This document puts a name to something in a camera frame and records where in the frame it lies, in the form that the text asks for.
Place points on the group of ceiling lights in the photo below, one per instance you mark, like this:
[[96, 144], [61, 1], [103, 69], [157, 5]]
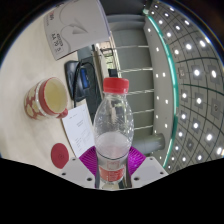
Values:
[[196, 72]]

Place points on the red and cream patterned mug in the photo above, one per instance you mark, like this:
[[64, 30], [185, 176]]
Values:
[[36, 100]]

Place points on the white printer paper carton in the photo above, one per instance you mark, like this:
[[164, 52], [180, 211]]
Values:
[[80, 20]]

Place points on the white printed paper sheet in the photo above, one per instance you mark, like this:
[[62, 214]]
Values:
[[78, 130]]

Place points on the clear red-capped water bottle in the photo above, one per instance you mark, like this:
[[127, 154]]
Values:
[[113, 143]]

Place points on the flat round red coaster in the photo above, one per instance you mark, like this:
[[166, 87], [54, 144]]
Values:
[[60, 155]]

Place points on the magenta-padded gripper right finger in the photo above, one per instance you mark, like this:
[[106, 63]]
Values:
[[137, 160]]

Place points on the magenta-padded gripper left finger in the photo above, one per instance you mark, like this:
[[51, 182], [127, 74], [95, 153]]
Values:
[[87, 160]]

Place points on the black conference microphone console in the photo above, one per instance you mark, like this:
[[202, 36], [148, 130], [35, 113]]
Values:
[[71, 76]]

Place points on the long curved conference desk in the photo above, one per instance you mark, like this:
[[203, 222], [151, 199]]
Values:
[[99, 96]]

